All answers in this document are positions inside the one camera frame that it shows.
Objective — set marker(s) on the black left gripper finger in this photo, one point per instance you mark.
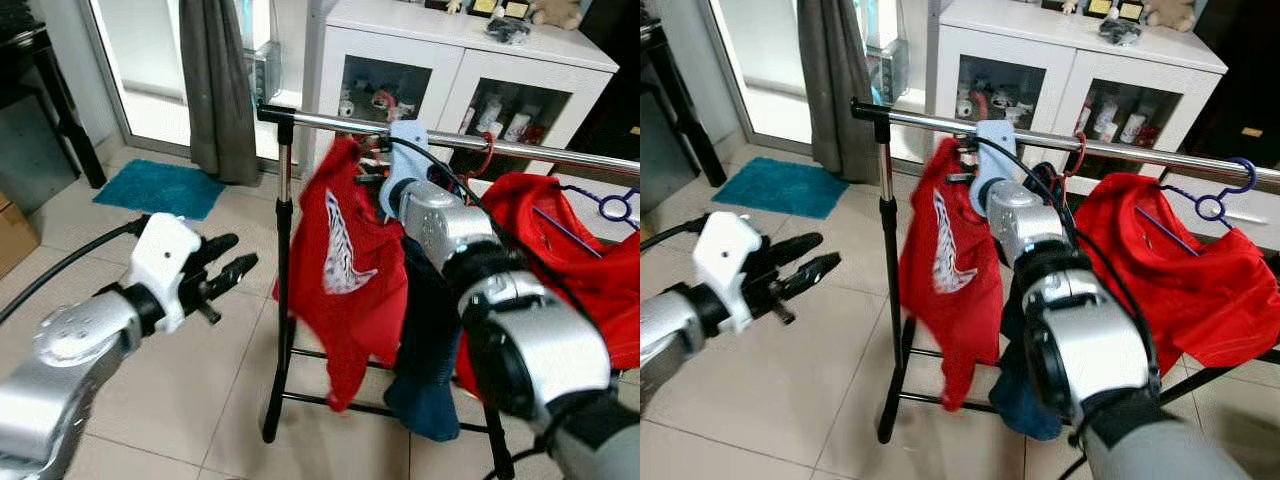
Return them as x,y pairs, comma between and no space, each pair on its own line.
215,250
795,250
812,275
232,275

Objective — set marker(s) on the red shirt white print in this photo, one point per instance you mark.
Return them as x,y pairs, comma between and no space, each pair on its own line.
920,260
300,250

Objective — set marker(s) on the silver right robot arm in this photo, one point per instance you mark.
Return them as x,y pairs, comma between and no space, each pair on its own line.
1090,340
530,340

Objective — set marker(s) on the purple hanger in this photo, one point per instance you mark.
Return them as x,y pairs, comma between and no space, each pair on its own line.
1253,175
600,203

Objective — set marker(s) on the teal floor mat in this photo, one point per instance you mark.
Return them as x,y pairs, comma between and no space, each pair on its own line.
780,187
160,188

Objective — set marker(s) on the chrome and black clothes rack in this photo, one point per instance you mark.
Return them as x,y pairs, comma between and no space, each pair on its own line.
930,120
330,122

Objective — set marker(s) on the white glass-door cabinet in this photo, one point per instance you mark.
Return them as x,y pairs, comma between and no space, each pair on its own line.
1080,60
470,60

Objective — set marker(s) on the grey curtain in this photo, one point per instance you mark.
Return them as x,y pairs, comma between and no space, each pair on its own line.
835,90
220,90

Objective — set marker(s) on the cardboard box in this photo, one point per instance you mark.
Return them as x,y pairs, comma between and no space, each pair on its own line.
15,235

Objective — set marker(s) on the plain red garment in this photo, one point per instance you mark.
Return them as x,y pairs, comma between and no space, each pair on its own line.
1200,280
580,260

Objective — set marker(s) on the black desk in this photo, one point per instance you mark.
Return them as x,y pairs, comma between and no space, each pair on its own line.
675,100
40,110

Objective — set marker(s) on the small black object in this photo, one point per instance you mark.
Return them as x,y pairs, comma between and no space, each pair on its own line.
510,30
1118,32

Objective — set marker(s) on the blue denim garment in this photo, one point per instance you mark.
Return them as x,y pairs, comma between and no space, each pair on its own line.
425,400
1025,410

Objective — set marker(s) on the brown plush toy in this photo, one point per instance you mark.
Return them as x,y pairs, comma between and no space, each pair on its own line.
1170,12
555,12

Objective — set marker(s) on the black speaker box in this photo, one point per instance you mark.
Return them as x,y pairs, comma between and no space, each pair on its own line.
1240,80
615,80

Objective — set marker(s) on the pale grey right wrist camera mount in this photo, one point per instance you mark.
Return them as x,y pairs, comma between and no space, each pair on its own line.
995,145
405,150

